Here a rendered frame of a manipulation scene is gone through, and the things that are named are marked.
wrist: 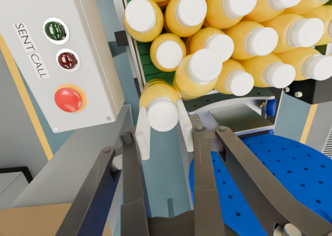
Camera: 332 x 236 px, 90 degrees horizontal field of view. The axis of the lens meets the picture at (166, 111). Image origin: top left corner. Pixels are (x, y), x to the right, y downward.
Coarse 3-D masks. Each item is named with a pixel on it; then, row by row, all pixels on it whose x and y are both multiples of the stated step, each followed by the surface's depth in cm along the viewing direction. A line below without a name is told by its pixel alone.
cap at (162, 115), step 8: (152, 104) 20; (160, 104) 20; (168, 104) 20; (152, 112) 20; (160, 112) 20; (168, 112) 20; (176, 112) 20; (152, 120) 20; (160, 120) 20; (168, 120) 20; (176, 120) 20; (160, 128) 20; (168, 128) 20
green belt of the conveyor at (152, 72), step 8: (128, 0) 36; (144, 48) 40; (144, 56) 41; (144, 64) 42; (152, 64) 42; (144, 72) 43; (152, 72) 43; (160, 72) 43; (168, 72) 43; (168, 80) 45
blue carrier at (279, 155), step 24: (264, 144) 39; (288, 144) 38; (192, 168) 37; (216, 168) 35; (288, 168) 32; (312, 168) 31; (192, 192) 32; (240, 192) 29; (312, 192) 27; (240, 216) 26
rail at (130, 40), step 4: (120, 0) 30; (120, 4) 30; (124, 4) 32; (120, 8) 30; (124, 8) 31; (124, 28) 31; (128, 36) 32; (128, 40) 32; (132, 40) 33; (132, 44) 33; (132, 48) 33; (132, 52) 33; (132, 56) 34; (136, 56) 35; (136, 60) 34; (136, 64) 34; (136, 68) 34; (136, 72) 35; (140, 72) 36; (140, 76) 35; (140, 80) 36; (140, 84) 36; (140, 88) 36
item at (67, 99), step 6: (60, 90) 22; (66, 90) 22; (72, 90) 22; (54, 96) 23; (60, 96) 22; (66, 96) 23; (72, 96) 23; (78, 96) 23; (60, 102) 23; (66, 102) 23; (72, 102) 23; (78, 102) 23; (60, 108) 23; (66, 108) 23; (72, 108) 23; (78, 108) 23
